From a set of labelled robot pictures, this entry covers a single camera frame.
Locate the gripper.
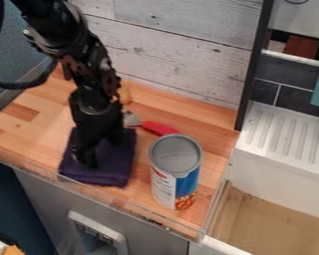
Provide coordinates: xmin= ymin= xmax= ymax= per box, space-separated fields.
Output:
xmin=67 ymin=88 xmax=127 ymax=169

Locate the purple cloth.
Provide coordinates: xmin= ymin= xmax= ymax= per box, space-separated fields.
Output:
xmin=57 ymin=127 xmax=139 ymax=188

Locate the silver can with blue label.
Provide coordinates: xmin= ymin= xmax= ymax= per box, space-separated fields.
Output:
xmin=147 ymin=133 xmax=205 ymax=211

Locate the toy sink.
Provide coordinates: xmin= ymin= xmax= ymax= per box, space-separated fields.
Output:
xmin=227 ymin=101 xmax=319 ymax=222

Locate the silver spoon with red handle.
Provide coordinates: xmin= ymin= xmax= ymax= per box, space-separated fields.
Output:
xmin=121 ymin=111 xmax=182 ymax=136

